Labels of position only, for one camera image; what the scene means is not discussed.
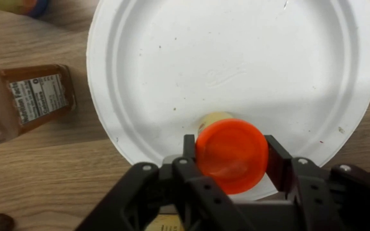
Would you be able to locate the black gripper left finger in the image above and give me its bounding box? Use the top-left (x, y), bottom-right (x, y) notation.
top-left (76, 134), bottom-right (255, 231)

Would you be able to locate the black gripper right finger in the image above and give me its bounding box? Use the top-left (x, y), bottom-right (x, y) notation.
top-left (265, 134), bottom-right (370, 231)

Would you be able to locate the orange lid small jar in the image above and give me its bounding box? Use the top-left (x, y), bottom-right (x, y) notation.
top-left (195, 111), bottom-right (269, 193)

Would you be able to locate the orange lid spice jar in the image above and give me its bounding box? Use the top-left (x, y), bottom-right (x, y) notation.
top-left (0, 64), bottom-right (76, 143)

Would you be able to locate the white paper plate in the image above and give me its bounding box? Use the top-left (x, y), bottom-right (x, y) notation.
top-left (86, 0), bottom-right (370, 165)

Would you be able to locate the yellow open cardboard box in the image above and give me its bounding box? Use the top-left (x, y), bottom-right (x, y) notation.
top-left (145, 205), bottom-right (190, 231)

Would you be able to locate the blue cap small bottle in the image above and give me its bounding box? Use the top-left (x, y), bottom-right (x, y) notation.
top-left (0, 0), bottom-right (50, 18)

